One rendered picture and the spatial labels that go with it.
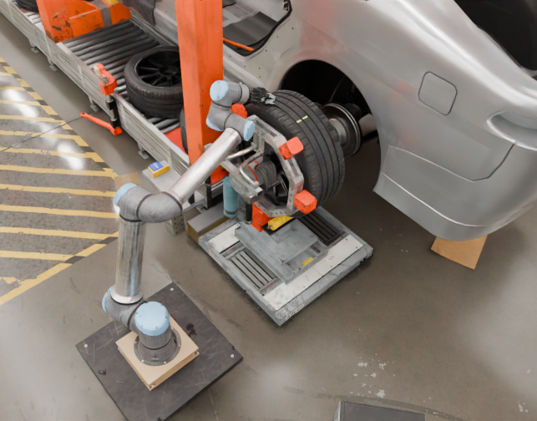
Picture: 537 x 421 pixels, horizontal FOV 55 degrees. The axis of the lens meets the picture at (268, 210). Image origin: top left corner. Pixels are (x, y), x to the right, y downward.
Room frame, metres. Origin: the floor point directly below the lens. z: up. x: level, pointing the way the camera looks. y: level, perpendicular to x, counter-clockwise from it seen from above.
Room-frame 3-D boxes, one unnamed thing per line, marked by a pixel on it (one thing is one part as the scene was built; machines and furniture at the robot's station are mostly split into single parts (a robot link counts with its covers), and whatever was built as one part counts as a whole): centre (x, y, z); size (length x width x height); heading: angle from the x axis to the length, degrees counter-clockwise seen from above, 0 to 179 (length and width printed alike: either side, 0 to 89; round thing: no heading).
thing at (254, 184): (1.84, 0.06, 1.03); 0.19 x 0.18 x 0.11; 135
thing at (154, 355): (1.20, 0.49, 0.42); 0.19 x 0.19 x 0.10
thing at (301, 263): (2.10, -0.10, 0.13); 0.50 x 0.36 x 0.10; 45
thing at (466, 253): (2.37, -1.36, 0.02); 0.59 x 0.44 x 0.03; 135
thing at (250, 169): (1.95, 0.10, 0.85); 0.21 x 0.14 x 0.14; 135
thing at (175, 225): (2.25, 0.62, 0.21); 0.10 x 0.10 x 0.42; 45
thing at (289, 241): (2.12, -0.08, 0.32); 0.40 x 0.30 x 0.28; 45
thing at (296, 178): (2.00, 0.05, 0.85); 0.54 x 0.07 x 0.54; 45
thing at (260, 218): (2.03, 0.02, 0.48); 0.16 x 0.12 x 0.17; 135
